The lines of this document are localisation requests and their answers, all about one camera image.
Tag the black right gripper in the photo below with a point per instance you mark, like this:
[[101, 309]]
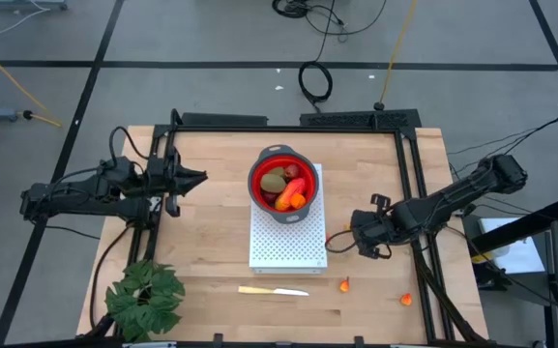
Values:
[[377, 227]]

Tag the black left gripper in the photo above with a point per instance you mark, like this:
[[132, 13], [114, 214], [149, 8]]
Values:
[[168, 181]]

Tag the red colander bowl grey rim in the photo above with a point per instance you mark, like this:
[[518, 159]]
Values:
[[258, 203]]

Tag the orange tangerine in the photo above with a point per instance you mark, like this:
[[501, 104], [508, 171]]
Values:
[[298, 201]]

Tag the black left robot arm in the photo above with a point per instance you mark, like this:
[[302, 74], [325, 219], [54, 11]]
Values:
[[90, 205]]

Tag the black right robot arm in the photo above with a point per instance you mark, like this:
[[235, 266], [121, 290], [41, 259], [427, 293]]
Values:
[[452, 198]]

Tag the black flat box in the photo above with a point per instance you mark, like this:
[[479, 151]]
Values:
[[225, 119]]

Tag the white perforated metal shelf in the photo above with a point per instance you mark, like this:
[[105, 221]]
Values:
[[288, 246]]

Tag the black vented box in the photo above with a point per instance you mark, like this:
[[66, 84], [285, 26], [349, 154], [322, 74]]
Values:
[[361, 119]]

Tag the green potted plant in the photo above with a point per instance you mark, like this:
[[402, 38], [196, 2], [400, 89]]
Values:
[[145, 299]]

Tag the white paper sheet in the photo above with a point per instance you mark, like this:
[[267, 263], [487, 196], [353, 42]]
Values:
[[510, 246]]

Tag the black diagonal bar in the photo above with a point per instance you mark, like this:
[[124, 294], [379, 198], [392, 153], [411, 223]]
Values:
[[525, 219]]

